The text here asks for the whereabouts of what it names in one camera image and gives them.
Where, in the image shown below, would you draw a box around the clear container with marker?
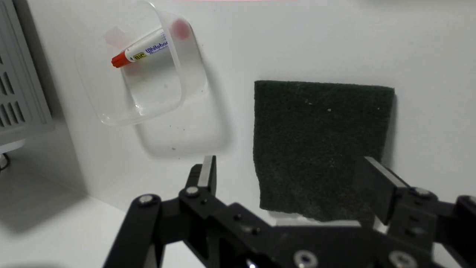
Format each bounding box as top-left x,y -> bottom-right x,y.
76,0 -> 230,158

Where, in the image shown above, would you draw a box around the grey metal appliance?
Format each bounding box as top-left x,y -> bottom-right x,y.
0,0 -> 53,154

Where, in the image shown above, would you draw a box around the red capped marker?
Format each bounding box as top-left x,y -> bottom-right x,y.
111,30 -> 168,69

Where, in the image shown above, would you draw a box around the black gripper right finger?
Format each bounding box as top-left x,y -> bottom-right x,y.
364,157 -> 410,224

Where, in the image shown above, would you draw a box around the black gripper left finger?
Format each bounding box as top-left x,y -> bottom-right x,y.
184,155 -> 217,197

